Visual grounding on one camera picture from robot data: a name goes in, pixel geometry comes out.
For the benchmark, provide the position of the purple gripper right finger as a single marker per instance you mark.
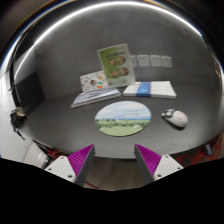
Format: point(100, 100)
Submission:
point(153, 165)

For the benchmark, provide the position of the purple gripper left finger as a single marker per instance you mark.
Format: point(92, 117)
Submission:
point(74, 167)

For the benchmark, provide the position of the round landscape mouse pad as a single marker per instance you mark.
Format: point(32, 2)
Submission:
point(124, 118)

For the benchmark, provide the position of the white computer mouse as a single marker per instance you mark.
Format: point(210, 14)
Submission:
point(175, 117)

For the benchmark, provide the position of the white book with blue band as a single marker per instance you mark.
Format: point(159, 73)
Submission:
point(155, 89)

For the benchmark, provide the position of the small colourful picture card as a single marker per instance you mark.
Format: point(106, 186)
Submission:
point(93, 81)

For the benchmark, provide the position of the black monitor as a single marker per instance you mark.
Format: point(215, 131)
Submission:
point(30, 93)

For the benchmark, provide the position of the green upright food leaflet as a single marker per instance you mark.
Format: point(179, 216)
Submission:
point(117, 66)

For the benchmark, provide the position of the white wall paper sheet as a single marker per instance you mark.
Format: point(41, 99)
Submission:
point(166, 61)
point(143, 60)
point(155, 60)
point(133, 60)

